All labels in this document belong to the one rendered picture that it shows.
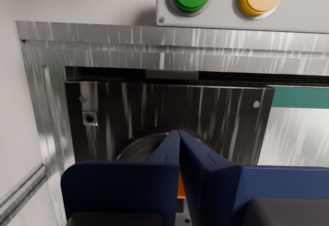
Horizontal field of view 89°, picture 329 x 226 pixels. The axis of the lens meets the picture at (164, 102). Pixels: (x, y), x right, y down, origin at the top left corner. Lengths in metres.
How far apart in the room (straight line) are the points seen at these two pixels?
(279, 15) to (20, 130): 0.45
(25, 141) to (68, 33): 0.27
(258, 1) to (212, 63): 0.07
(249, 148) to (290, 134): 0.11
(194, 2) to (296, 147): 0.28
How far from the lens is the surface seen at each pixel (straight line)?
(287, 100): 0.27
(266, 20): 0.23
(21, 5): 0.37
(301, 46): 0.25
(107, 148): 0.23
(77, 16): 0.33
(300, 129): 0.35
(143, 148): 0.20
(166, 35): 0.20
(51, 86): 0.24
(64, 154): 0.27
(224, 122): 0.22
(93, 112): 0.20
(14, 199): 0.31
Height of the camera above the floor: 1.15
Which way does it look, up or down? 73 degrees down
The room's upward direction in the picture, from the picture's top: 176 degrees clockwise
